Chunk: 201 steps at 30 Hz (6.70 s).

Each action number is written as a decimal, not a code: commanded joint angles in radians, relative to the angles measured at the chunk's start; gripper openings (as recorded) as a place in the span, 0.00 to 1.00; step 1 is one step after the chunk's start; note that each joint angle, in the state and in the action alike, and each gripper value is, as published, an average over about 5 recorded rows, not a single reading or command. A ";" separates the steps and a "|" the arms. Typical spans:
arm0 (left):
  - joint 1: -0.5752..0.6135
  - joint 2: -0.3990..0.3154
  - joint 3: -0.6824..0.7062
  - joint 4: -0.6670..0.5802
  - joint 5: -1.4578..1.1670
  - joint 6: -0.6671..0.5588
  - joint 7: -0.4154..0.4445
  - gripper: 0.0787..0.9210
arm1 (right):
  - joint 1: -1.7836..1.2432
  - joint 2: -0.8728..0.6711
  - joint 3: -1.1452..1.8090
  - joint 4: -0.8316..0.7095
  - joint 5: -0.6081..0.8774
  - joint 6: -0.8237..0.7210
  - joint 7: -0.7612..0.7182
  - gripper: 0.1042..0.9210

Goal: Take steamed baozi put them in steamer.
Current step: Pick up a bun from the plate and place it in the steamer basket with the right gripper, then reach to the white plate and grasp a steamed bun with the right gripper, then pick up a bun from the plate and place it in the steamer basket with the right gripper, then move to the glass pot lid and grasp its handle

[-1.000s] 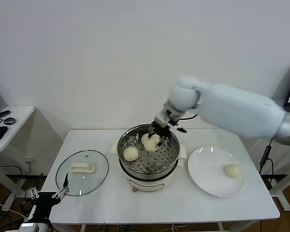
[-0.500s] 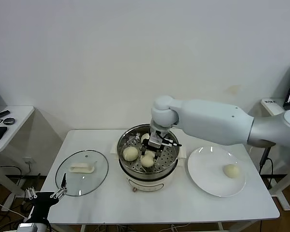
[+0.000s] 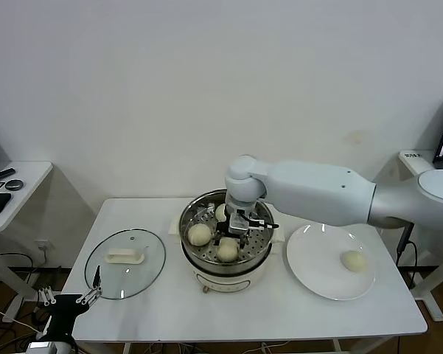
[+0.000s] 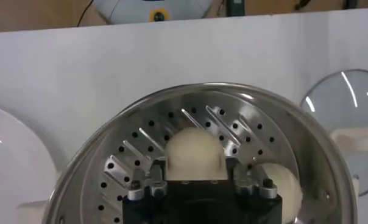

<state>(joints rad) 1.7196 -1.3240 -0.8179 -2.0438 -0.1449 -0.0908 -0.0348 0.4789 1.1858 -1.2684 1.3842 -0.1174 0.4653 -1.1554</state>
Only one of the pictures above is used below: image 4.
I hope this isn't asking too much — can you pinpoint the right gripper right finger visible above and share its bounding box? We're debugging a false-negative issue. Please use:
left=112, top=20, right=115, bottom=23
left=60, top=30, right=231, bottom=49
left=225, top=155, right=278, bottom=200

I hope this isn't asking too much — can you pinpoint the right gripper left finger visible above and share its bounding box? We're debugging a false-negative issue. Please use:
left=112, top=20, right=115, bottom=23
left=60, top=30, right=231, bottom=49
left=126, top=156, right=168, bottom=201

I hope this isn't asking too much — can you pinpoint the white steamed baozi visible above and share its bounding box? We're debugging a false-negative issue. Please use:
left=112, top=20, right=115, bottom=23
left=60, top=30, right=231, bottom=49
left=165, top=126, right=229, bottom=181
left=257, top=163, right=303, bottom=223

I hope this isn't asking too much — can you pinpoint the glass pot lid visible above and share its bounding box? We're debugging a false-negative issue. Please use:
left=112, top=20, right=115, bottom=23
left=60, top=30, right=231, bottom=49
left=299, top=69, right=368, bottom=197

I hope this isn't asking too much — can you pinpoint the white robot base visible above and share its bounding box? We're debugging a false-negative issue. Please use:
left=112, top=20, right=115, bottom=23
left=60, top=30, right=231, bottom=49
left=92, top=0, right=215, bottom=25

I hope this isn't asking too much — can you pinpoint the stainless steel steamer basket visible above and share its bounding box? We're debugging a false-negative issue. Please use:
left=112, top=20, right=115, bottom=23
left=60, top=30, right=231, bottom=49
left=42, top=82, right=358, bottom=224

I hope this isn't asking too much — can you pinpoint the white round plate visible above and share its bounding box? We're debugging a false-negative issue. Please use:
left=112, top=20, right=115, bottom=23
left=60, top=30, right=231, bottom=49
left=0, top=103, right=66, bottom=224

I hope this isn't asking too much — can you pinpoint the dark green device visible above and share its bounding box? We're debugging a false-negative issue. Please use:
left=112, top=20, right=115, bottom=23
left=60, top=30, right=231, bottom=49
left=225, top=0, right=246, bottom=18

